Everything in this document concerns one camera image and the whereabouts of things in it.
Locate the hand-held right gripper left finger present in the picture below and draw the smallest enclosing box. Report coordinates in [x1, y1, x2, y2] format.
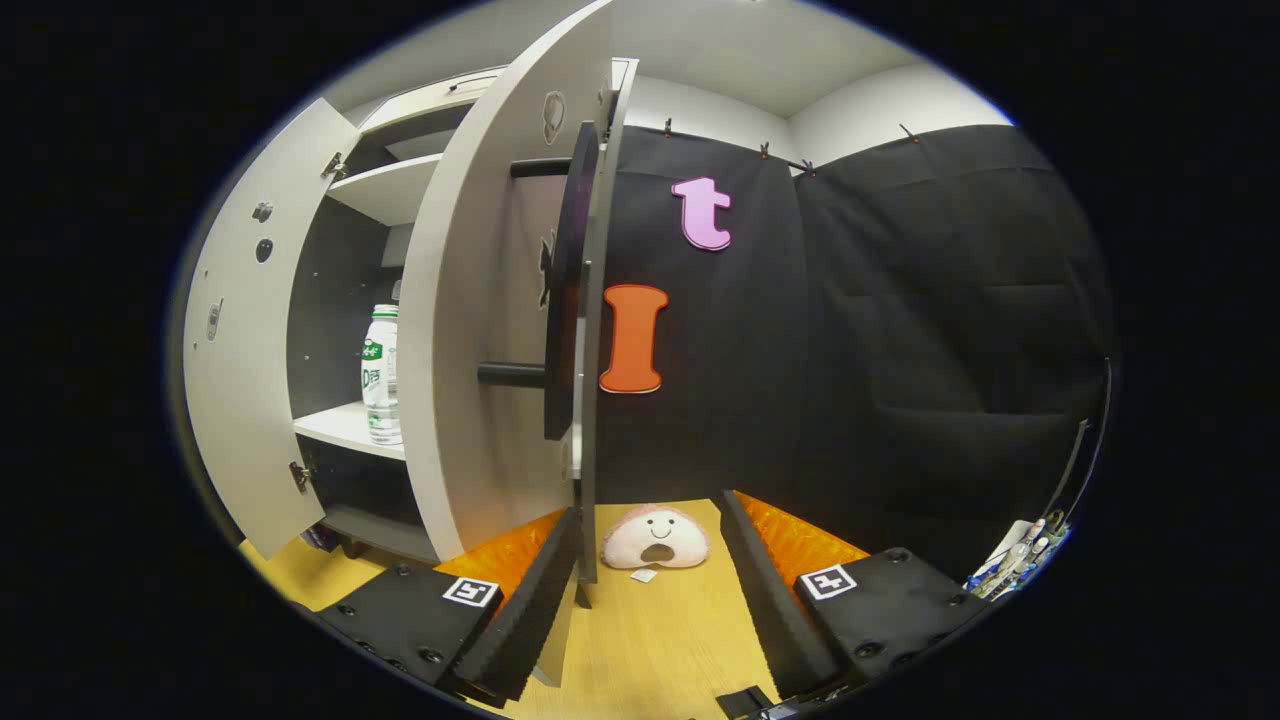
[315, 505, 583, 706]

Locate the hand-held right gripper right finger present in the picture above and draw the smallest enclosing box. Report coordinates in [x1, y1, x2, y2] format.
[718, 488, 991, 701]

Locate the white plastic bottle green label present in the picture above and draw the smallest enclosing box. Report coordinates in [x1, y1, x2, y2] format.
[360, 304, 404, 446]

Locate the pink plush toy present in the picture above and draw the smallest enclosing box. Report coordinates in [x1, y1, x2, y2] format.
[600, 504, 711, 571]

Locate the cluster of small white bottles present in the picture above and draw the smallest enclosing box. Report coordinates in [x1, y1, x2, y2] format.
[965, 515, 1071, 601]

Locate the thick white cabinet shelf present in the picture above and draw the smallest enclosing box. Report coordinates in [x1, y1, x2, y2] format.
[293, 400, 409, 461]

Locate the black backdrop cloth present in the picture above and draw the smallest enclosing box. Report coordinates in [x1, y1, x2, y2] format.
[590, 125, 1116, 581]

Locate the thin white cabinet shelf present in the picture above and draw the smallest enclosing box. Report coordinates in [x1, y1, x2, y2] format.
[327, 152, 446, 227]

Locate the white cabinet flap door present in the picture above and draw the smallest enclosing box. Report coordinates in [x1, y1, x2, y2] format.
[360, 65, 511, 136]

